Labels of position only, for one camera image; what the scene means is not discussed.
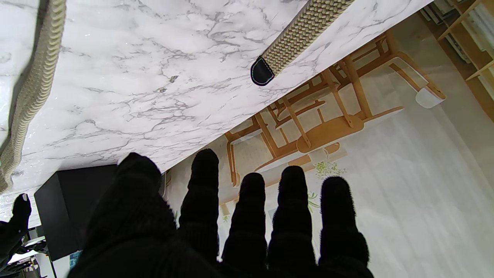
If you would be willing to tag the printed room backdrop cloth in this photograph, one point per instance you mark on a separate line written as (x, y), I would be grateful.
(386, 173)

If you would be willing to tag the black belt storage box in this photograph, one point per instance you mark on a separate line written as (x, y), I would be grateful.
(73, 208)

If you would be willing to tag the beige woven belt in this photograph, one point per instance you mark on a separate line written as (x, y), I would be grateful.
(301, 34)

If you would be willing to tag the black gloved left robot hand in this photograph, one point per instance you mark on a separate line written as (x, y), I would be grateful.
(231, 239)

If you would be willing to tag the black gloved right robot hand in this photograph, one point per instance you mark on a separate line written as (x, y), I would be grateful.
(15, 227)

